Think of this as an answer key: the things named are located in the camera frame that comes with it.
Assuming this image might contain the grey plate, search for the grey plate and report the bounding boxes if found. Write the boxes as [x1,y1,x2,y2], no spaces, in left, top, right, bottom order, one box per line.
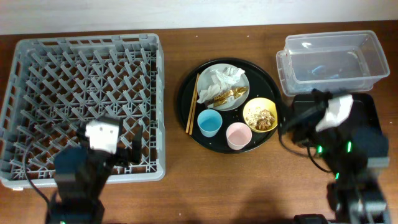
[197,63,250,111]

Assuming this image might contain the yellow bowl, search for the yellow bowl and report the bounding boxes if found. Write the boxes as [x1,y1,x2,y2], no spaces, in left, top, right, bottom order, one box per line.
[243,97,277,133]

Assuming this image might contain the blue cup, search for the blue cup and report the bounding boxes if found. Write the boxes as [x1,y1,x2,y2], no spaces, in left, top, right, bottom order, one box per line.
[197,109,223,138]

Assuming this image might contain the clear plastic bin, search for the clear plastic bin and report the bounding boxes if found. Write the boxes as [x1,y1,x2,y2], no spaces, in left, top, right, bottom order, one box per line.
[276,30,390,96]

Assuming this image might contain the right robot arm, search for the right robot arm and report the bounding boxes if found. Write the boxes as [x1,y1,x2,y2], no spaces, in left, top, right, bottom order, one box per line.
[275,90,392,223]

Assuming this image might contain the grey dishwasher rack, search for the grey dishwasher rack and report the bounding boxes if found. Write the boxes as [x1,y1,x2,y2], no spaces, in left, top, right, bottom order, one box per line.
[1,34,165,190]

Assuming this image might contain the pink cup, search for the pink cup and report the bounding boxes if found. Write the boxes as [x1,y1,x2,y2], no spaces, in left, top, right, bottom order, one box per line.
[226,122,252,151]

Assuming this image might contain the gold snack wrapper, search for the gold snack wrapper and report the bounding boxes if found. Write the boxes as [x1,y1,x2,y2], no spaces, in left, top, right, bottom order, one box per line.
[205,86,249,108]

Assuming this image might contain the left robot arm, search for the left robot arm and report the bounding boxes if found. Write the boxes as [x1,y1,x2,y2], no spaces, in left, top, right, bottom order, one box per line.
[45,116,143,223]

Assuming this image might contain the black rectangular bin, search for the black rectangular bin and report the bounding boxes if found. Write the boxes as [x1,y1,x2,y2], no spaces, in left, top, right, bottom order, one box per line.
[293,93,389,158]

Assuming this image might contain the white tissue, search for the white tissue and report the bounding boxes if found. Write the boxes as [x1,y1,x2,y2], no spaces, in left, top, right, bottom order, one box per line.
[197,67,245,103]

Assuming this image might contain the food scraps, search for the food scraps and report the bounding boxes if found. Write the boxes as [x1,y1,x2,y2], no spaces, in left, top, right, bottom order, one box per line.
[246,107,275,131]

